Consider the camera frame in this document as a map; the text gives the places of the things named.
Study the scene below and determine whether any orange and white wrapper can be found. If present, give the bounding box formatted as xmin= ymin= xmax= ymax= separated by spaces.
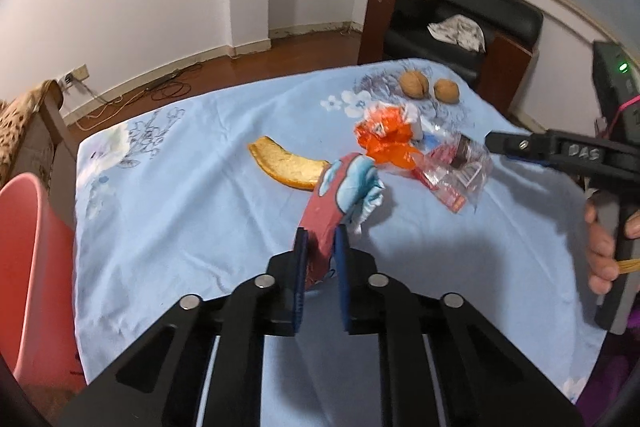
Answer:
xmin=354 ymin=103 xmax=427 ymax=170

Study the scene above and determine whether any red and blue snack wrapper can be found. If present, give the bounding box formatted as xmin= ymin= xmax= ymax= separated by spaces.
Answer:
xmin=298 ymin=152 xmax=386 ymax=291

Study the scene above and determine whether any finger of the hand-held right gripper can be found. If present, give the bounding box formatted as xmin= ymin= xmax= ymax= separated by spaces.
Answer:
xmin=485 ymin=129 xmax=626 ymax=180

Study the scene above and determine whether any black cable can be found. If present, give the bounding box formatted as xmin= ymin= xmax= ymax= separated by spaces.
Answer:
xmin=148 ymin=63 xmax=202 ymax=102

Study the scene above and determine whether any pink plastic bucket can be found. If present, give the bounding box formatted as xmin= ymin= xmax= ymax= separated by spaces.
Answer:
xmin=0 ymin=173 xmax=84 ymax=396

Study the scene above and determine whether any person's purple garment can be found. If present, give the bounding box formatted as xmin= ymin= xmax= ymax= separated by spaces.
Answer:
xmin=575 ymin=347 xmax=637 ymax=424

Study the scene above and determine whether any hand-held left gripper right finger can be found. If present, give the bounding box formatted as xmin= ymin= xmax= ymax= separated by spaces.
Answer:
xmin=335 ymin=226 xmax=584 ymax=427

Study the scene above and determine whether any light blue floral tablecloth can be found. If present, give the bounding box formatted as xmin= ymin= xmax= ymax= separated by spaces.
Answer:
xmin=74 ymin=58 xmax=609 ymax=427

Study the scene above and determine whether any wall socket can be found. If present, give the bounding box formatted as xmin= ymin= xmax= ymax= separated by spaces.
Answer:
xmin=58 ymin=65 xmax=90 ymax=87

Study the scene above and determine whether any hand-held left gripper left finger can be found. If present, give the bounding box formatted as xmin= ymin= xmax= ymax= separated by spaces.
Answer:
xmin=59 ymin=227 xmax=309 ymax=427

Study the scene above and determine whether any clear red printed plastic packaging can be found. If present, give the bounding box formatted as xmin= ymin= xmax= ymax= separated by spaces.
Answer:
xmin=412 ymin=132 xmax=494 ymax=214

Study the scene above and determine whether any white patterned cloth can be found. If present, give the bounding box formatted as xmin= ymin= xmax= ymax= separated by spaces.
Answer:
xmin=427 ymin=15 xmax=487 ymax=54

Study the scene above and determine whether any black armchair with wooden sides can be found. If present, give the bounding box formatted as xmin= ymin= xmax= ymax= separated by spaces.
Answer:
xmin=358 ymin=0 xmax=545 ymax=120

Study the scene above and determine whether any white cable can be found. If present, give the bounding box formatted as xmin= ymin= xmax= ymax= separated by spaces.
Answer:
xmin=75 ymin=79 xmax=151 ymax=132

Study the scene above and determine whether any pink cable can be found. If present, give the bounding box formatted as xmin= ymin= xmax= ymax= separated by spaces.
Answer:
xmin=606 ymin=96 xmax=640 ymax=138

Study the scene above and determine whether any long yellow fruit peel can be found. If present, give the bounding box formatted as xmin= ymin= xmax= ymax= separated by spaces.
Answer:
xmin=247 ymin=136 xmax=331 ymax=192

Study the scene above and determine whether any walnut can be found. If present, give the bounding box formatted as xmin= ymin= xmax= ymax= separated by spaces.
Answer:
xmin=400 ymin=71 xmax=431 ymax=100
xmin=433 ymin=79 xmax=461 ymax=104

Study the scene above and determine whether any person's right hand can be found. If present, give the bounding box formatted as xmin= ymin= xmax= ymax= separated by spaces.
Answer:
xmin=584 ymin=196 xmax=640 ymax=297

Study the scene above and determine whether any brown patterned sofa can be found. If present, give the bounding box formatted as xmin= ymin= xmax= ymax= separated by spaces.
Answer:
xmin=0 ymin=79 xmax=79 ymax=229

